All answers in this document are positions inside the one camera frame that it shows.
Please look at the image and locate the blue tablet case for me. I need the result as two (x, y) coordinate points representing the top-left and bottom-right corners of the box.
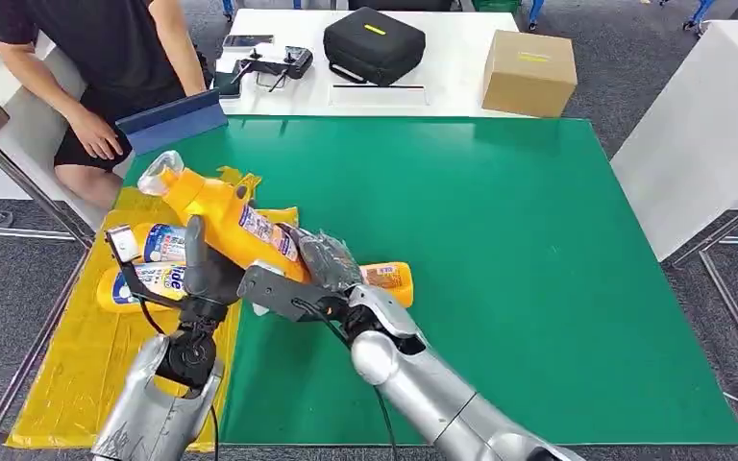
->
(115, 88), (229, 158)

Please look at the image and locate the white side table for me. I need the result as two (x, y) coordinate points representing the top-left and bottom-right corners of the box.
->
(610, 18), (738, 263)

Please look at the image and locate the yellow plastic sheet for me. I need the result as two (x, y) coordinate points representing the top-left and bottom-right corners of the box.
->
(6, 166), (300, 453)

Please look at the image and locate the person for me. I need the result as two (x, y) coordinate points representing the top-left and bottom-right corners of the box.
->
(0, 0), (208, 211)

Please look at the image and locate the brown cardboard box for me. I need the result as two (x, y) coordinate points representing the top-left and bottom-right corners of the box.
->
(481, 30), (579, 120)

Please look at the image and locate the white bench table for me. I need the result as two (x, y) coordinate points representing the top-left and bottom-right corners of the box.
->
(0, 32), (112, 233)

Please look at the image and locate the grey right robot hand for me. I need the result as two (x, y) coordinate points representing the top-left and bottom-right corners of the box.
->
(278, 222), (365, 295)

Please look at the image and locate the blue cart frame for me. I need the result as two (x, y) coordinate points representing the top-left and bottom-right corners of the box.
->
(528, 0), (717, 32)

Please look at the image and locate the green table mat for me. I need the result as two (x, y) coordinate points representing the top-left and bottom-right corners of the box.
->
(120, 116), (738, 447)

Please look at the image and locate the orange drink bottle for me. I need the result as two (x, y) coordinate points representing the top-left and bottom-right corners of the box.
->
(96, 261), (188, 314)
(137, 150), (313, 285)
(251, 260), (415, 318)
(108, 222), (188, 265)

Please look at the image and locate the black remote controller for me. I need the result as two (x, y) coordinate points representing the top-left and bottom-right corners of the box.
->
(230, 45), (314, 93)

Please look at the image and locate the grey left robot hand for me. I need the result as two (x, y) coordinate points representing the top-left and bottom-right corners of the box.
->
(181, 214), (247, 320)

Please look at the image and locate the person's right hand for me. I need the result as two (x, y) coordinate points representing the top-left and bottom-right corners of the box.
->
(66, 108), (125, 161)

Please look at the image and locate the black zip carrying case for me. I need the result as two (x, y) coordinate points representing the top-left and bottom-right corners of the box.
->
(322, 6), (428, 87)

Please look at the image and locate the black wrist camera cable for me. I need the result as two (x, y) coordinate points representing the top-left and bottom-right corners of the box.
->
(292, 297), (401, 461)

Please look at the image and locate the green crate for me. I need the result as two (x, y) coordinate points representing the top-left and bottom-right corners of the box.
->
(470, 0), (523, 14)

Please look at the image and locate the flat black smartphone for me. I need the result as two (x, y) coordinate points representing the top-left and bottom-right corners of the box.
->
(222, 34), (276, 51)

